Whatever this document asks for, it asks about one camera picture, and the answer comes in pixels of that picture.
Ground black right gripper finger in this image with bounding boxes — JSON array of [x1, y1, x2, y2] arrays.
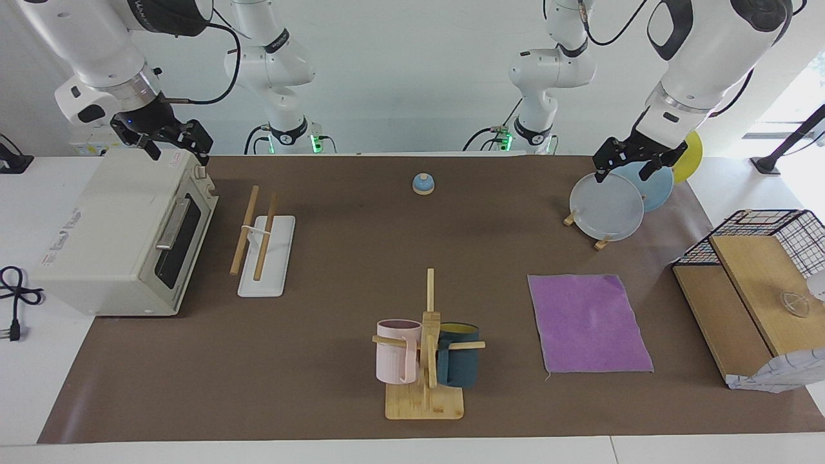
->
[[129, 132, 162, 162], [184, 120, 215, 166]]

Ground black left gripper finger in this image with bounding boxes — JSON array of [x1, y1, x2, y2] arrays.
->
[[640, 143, 688, 182], [593, 137, 623, 185]]

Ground purple and grey towel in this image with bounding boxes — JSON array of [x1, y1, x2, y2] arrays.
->
[[527, 274, 655, 375]]

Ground wooden plate rack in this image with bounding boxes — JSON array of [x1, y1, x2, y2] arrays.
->
[[563, 209, 613, 252]]

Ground white towel rack wooden bars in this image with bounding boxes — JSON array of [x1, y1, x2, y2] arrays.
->
[[230, 185, 296, 298]]

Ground yellow plate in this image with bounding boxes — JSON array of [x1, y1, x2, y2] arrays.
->
[[670, 131, 704, 184]]

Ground light blue plate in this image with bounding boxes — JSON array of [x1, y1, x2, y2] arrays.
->
[[612, 161, 675, 213]]

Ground grey plate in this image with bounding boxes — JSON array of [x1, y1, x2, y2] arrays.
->
[[570, 171, 645, 242]]

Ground cream toaster oven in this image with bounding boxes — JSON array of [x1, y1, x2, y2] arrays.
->
[[31, 148, 218, 318]]

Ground black stand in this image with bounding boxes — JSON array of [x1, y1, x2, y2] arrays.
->
[[751, 103, 825, 176]]

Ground brown table mat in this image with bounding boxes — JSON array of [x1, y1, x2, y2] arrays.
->
[[37, 153, 825, 444]]

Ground dark teal mug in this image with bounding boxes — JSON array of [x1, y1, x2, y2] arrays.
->
[[436, 322, 481, 389]]

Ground pink mug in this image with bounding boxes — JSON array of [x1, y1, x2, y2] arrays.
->
[[376, 319, 423, 385]]

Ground wooden mug tree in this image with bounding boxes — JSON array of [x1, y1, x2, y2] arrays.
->
[[372, 268, 486, 421]]

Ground black base cable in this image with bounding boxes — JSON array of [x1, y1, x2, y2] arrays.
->
[[244, 124, 273, 155], [463, 97, 524, 153]]

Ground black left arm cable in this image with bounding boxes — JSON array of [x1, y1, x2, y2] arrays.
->
[[577, 0, 756, 118]]

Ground black clamp mount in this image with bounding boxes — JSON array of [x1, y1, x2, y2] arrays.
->
[[0, 133, 34, 175]]

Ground wooden cabinet with wire basket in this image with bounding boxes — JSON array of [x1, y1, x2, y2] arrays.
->
[[672, 209, 825, 394]]

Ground black power cord with plug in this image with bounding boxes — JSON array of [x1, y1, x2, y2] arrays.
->
[[0, 266, 44, 342]]

